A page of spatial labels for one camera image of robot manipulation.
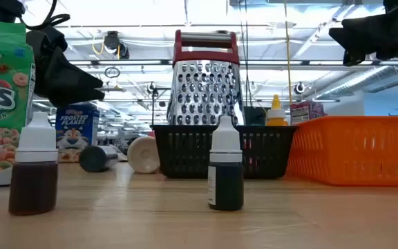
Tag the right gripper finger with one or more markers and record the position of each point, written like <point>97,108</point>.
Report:
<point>365,26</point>
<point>368,46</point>

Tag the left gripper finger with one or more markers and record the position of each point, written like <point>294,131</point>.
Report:
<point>74,97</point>
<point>78,77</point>

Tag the blue Frosted Flakes cereal box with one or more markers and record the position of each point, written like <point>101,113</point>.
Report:
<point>76,121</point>

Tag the green Apple Jacks cereal box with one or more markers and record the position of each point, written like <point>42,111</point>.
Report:
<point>2,86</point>

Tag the silver bottle black cap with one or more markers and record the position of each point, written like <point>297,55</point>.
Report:
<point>95,159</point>

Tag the small magenta cereal box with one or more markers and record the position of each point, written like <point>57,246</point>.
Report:
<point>302,112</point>

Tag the brown liquid dropper bottle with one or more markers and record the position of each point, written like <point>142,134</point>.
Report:
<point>33,186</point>

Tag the yellow squeeze bottle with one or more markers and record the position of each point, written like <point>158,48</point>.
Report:
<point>276,119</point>

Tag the black ceiling-mounted device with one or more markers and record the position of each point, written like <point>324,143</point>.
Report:
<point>112,41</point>

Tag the red plastic tray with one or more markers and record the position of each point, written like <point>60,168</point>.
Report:
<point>150,133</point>

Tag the orange plastic basket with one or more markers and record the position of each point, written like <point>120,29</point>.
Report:
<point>358,152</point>

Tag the black plastic basket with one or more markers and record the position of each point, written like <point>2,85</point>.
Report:
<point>185,152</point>

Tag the black monitor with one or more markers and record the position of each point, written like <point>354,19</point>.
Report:
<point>254,115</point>

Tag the dark green dropper bottle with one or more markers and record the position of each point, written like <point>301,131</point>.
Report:
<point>226,186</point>

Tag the silver ceiling duct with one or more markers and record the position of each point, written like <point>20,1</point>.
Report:
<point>358,81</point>

